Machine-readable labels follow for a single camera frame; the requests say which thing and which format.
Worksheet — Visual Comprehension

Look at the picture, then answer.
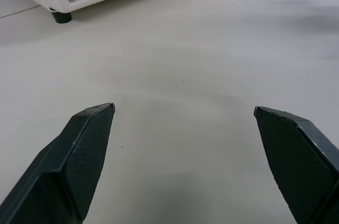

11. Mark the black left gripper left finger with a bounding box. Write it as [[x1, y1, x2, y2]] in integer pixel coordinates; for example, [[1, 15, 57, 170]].
[[0, 102, 115, 224]]

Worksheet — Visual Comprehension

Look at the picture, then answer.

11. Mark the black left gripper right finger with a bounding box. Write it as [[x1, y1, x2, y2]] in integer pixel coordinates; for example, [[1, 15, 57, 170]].
[[253, 106, 339, 224]]

